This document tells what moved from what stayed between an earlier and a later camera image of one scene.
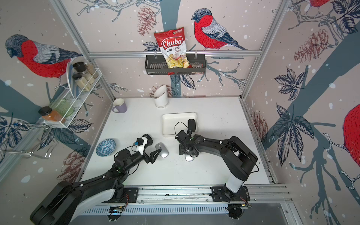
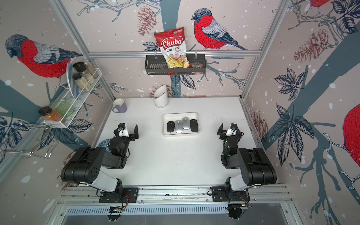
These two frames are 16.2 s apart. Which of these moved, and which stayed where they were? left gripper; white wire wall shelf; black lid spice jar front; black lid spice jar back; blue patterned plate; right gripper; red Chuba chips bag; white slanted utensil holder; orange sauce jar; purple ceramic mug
Moved: left gripper; right gripper
Stayed: black lid spice jar front; black lid spice jar back; orange sauce jar; white slanted utensil holder; purple ceramic mug; blue patterned plate; white wire wall shelf; red Chuba chips bag
